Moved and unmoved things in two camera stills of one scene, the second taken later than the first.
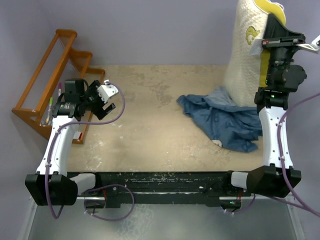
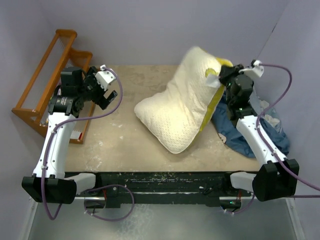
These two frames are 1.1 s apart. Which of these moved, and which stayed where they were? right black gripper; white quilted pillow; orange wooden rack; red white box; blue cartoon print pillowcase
Moved: white quilted pillow; blue cartoon print pillowcase; right black gripper
Stayed: orange wooden rack; red white box
